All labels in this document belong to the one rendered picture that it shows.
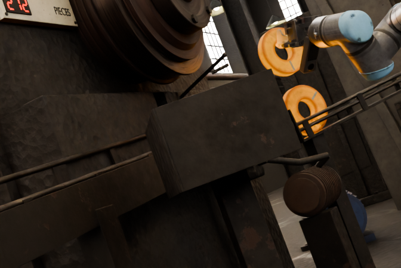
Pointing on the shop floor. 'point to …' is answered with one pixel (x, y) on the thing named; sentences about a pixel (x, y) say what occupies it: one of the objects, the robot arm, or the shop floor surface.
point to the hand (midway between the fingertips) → (279, 46)
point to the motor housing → (320, 216)
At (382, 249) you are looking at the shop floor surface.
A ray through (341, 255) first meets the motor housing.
